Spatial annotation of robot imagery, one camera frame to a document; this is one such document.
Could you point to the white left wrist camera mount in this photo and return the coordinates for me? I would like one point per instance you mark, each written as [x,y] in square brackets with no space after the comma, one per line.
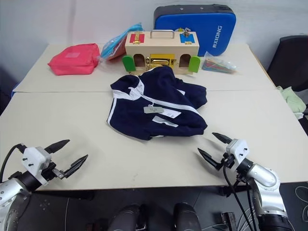
[34,157]

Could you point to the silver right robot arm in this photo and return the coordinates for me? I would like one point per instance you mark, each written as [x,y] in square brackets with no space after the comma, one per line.
[267,183]

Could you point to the grey paper hang tag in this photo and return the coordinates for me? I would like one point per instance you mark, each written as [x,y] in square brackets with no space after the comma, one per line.
[153,109]

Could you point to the dark rounded shape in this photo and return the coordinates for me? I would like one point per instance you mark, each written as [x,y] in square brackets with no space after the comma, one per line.
[186,216]
[127,217]

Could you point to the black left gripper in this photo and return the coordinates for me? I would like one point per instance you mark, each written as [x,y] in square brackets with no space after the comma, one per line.
[49,175]

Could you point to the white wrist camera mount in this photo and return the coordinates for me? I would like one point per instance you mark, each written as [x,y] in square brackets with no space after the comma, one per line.
[238,150]
[34,157]

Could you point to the blue black RXIONG case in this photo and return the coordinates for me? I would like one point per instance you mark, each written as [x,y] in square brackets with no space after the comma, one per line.
[192,24]

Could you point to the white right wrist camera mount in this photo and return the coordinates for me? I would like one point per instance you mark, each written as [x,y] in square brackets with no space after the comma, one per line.
[238,150]

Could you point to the light green cloth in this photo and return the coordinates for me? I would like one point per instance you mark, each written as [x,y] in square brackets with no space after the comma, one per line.
[292,101]

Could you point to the clear blue plastic bag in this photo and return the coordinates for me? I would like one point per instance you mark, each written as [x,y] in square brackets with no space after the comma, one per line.
[113,48]

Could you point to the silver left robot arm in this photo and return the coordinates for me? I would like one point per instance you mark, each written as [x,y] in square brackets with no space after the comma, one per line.
[14,192]

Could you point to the bag of coloured sticks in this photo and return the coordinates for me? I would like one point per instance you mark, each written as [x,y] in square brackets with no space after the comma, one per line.
[217,65]

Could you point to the black chair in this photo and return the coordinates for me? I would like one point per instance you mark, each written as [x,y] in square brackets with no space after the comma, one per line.
[288,62]

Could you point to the pink fabric pouch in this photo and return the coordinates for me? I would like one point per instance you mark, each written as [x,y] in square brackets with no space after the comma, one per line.
[74,59]

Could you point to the wooden lock box with latches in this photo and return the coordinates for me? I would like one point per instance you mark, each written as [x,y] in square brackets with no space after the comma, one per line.
[161,45]

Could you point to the white paper hang tag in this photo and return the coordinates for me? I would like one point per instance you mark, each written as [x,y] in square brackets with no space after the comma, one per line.
[171,114]

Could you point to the navy zip jacket white trim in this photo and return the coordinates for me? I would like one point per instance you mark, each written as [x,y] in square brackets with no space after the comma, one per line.
[134,120]

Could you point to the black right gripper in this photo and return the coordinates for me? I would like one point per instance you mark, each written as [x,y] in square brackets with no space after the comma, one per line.
[228,162]

